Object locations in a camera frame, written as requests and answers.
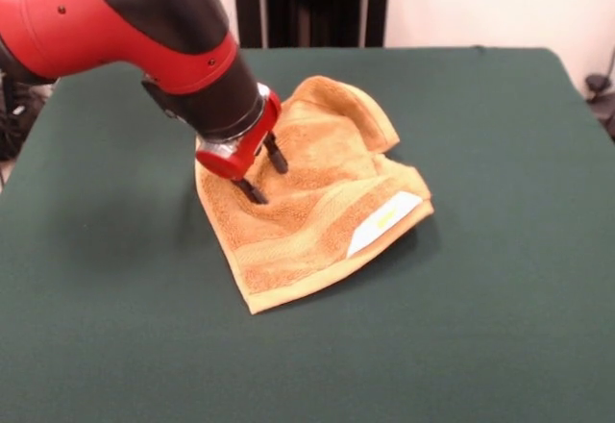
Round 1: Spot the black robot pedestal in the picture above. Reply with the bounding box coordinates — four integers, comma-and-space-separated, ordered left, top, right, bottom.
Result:
225, 0, 400, 49

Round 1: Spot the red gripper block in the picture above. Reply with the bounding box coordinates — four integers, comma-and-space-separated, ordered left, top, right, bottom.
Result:
195, 81, 289, 206

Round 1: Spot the black stand foot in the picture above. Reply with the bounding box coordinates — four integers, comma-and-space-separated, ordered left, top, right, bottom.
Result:
585, 74, 615, 143

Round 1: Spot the dark green table cloth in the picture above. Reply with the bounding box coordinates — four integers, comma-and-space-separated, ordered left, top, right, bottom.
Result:
0, 46, 615, 423

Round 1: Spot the tan terry towel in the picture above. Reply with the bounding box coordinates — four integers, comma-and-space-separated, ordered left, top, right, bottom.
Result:
194, 75, 436, 316

